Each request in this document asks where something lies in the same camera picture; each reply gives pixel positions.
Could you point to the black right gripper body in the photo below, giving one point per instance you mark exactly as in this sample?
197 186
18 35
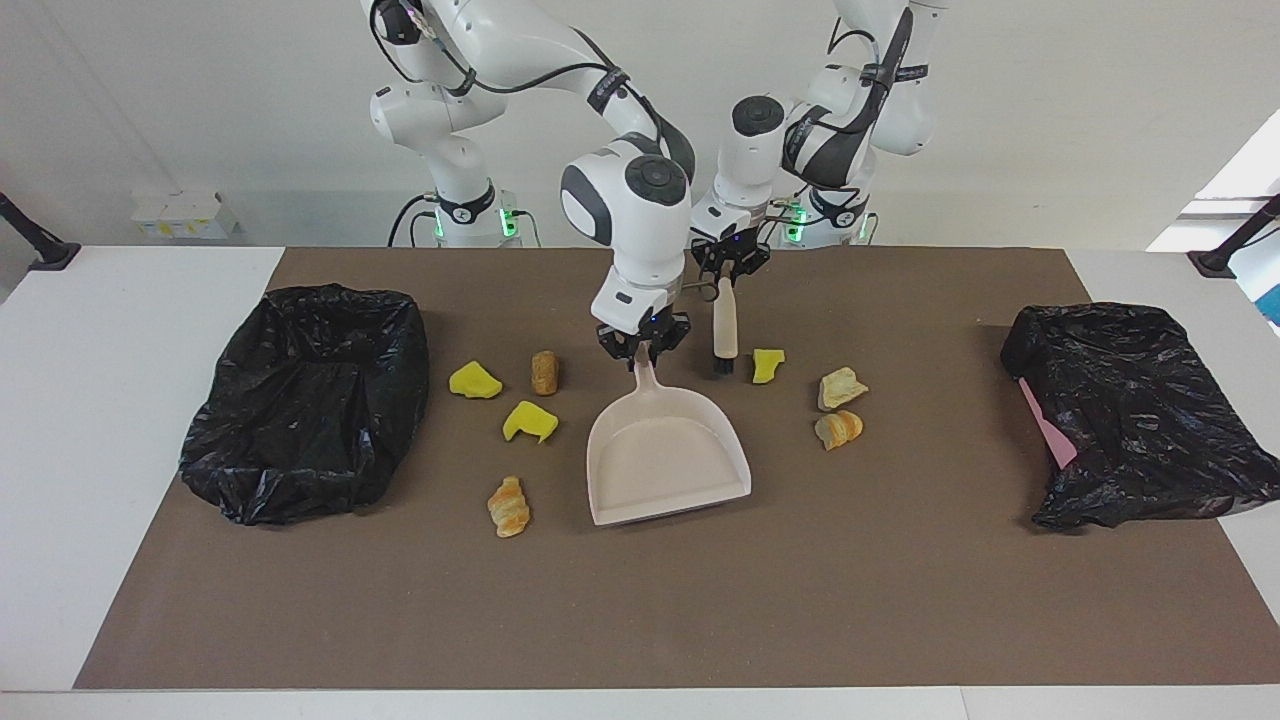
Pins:
645 332

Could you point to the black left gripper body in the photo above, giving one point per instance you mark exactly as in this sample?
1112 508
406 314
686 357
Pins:
730 255

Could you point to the beige hand brush black bristles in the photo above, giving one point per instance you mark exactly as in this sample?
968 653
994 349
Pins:
725 330

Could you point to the yellow sponge piece green-backed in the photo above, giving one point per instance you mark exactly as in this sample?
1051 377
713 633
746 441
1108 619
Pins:
767 366

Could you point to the brown cylindrical bread roll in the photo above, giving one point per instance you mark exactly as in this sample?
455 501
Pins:
544 373

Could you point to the beige plastic dustpan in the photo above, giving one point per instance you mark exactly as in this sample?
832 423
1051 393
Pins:
665 460

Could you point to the notched yellow sponge piece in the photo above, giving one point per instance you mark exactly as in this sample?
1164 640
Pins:
530 422

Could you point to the beige torn bread piece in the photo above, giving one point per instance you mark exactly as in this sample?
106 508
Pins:
840 388

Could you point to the yellow sponge wedge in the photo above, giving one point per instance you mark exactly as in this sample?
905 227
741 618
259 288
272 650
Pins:
475 381

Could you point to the small golden croissant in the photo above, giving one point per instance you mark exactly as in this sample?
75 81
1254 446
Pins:
838 429

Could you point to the long twisted croissant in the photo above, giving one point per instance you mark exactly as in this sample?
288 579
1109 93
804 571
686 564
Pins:
509 506

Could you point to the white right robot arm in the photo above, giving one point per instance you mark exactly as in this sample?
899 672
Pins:
640 200

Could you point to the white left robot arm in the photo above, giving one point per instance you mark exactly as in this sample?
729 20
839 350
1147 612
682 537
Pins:
760 150

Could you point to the open black trash bag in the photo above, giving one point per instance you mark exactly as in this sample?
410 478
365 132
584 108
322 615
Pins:
300 420

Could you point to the pink plastic bin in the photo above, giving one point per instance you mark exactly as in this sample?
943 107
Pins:
1050 430

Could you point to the black bag over pink bin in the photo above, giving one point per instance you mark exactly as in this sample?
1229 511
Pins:
1150 420

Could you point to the brown table mat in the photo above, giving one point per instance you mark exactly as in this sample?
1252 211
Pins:
640 600

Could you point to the black stand pole with base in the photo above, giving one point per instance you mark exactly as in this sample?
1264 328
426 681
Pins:
45 250
1220 258

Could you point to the blue object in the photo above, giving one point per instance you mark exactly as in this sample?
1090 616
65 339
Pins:
1272 300

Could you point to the white wall box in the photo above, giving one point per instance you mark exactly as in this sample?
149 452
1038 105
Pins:
185 215

